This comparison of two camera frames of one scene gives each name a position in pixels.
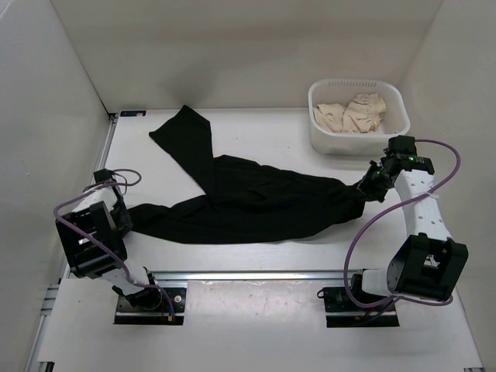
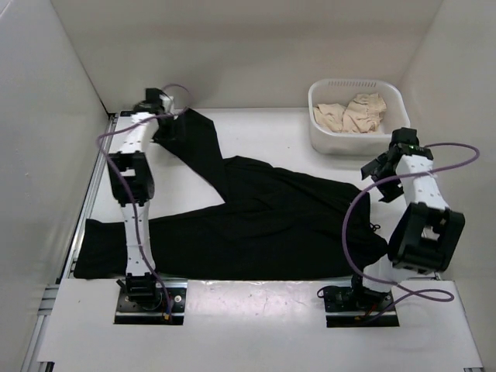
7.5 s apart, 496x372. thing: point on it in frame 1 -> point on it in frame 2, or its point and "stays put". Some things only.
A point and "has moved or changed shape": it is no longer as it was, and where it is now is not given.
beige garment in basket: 359,115 stays put
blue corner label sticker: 133,113 stays put
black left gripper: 124,223 -> 173,132
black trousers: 243,202 has moved or changed shape
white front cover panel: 243,322 stays put
